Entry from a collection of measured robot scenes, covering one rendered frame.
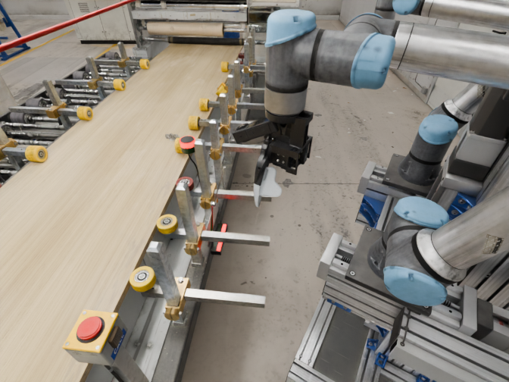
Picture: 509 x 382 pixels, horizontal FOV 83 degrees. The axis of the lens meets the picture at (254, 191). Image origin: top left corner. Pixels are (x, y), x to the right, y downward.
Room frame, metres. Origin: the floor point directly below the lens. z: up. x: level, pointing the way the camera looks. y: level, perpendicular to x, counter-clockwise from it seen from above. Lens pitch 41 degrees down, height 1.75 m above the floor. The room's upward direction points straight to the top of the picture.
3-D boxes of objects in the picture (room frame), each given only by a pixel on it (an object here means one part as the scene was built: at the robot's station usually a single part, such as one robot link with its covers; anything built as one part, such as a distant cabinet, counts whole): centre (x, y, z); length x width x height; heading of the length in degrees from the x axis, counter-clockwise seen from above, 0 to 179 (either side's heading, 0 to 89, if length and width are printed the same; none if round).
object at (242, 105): (1.76, 0.08, 0.95); 0.50 x 0.04 x 0.04; 84
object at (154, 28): (3.38, 0.52, 1.05); 1.43 x 0.12 x 0.12; 84
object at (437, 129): (0.93, -0.66, 1.21); 0.13 x 0.12 x 0.14; 143
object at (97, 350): (0.23, 0.30, 1.18); 0.07 x 0.07 x 0.08; 84
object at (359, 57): (0.48, -0.16, 1.61); 0.11 x 0.11 x 0.08; 67
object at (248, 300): (0.52, 0.18, 0.81); 0.43 x 0.03 x 0.04; 84
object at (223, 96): (1.48, 0.17, 0.90); 0.03 x 0.03 x 0.48; 84
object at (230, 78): (1.73, 0.14, 0.91); 0.03 x 0.03 x 0.48; 84
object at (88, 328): (0.23, 0.30, 1.22); 0.04 x 0.04 x 0.02
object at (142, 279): (0.54, 0.38, 0.85); 0.08 x 0.08 x 0.11
